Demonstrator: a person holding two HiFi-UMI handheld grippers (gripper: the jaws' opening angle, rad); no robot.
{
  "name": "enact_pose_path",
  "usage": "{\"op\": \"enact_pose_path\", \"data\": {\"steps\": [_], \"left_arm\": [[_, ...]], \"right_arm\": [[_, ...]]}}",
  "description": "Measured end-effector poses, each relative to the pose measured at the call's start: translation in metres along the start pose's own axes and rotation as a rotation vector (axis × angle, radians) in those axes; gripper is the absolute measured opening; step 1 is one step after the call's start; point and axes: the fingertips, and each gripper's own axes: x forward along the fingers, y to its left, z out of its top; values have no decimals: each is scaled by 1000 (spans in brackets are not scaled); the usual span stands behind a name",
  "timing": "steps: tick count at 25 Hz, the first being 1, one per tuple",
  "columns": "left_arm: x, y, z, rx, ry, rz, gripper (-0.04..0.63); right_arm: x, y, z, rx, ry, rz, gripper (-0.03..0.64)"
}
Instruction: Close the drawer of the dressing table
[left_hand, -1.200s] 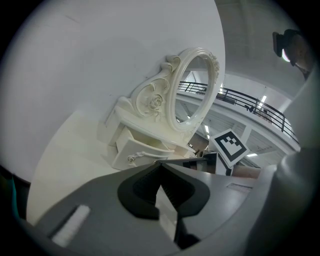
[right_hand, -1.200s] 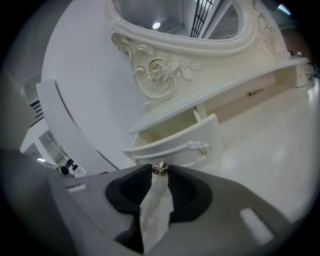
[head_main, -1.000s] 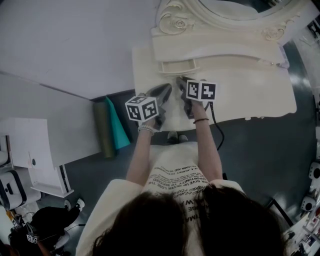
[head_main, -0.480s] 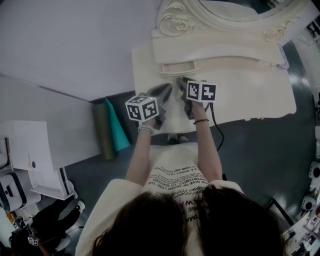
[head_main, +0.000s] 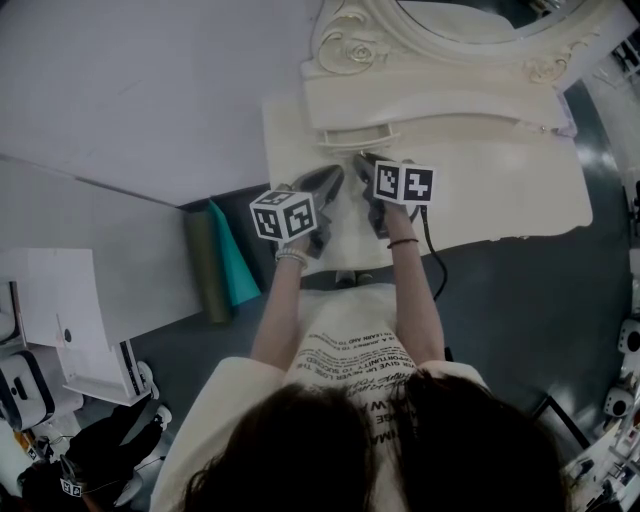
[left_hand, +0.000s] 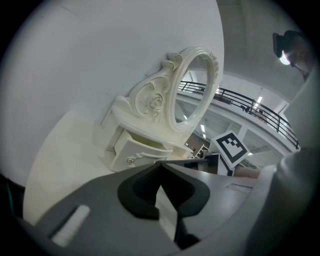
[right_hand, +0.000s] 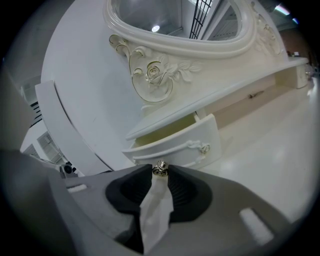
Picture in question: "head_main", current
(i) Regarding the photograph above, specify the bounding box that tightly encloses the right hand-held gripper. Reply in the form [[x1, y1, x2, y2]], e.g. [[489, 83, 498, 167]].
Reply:
[[353, 152, 436, 237]]

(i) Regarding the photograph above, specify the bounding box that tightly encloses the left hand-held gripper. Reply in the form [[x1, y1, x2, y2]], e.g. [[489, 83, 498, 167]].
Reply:
[[248, 164, 346, 259]]

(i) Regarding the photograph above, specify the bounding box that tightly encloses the small cream drawer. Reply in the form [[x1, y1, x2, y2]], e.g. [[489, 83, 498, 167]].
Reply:
[[315, 123, 403, 152]]

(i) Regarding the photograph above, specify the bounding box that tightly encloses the cream ornate dressing table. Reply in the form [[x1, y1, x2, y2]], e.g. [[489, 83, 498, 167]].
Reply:
[[261, 74, 595, 290]]

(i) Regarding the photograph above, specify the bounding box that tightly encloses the person's left forearm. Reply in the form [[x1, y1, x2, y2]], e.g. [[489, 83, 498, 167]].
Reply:
[[249, 242, 309, 372]]

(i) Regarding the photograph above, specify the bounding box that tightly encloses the person's right forearm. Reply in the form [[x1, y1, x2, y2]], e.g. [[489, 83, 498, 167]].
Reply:
[[387, 237, 447, 364]]

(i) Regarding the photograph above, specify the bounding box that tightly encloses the person's right hand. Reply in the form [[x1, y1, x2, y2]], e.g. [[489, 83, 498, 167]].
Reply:
[[385, 203, 419, 244]]

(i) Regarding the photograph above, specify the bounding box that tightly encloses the cream carved oval mirror stand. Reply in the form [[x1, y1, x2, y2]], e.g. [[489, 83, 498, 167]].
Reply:
[[299, 0, 609, 151]]

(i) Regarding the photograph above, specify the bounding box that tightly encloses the teal sheet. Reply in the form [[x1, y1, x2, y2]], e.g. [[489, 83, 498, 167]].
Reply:
[[207, 198, 263, 308]]

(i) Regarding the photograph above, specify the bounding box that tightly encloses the person's cream printed shirt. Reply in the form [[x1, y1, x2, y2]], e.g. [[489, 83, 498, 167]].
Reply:
[[149, 284, 494, 512]]

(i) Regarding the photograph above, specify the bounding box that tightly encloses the olive green rolled mat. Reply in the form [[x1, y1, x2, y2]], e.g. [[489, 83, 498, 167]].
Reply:
[[183, 207, 233, 326]]

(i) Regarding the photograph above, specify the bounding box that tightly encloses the lavender plastic packet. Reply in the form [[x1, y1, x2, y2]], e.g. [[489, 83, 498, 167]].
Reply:
[[553, 89, 579, 139]]

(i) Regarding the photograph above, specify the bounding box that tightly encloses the white shelf board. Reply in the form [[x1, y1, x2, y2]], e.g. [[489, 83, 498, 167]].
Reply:
[[54, 339, 154, 409]]

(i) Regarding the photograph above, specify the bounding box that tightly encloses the row of white devices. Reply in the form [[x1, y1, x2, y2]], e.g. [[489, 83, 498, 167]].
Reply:
[[602, 319, 640, 437]]

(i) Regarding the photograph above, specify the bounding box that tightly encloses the black cable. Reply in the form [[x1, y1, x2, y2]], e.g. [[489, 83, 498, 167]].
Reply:
[[419, 204, 449, 302]]

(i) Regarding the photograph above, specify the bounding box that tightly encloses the white bead bracelet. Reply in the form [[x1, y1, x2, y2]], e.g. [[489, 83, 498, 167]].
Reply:
[[273, 248, 310, 272]]

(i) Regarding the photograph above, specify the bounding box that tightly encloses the white case black strap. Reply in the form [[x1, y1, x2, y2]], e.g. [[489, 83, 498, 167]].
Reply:
[[0, 349, 57, 429]]

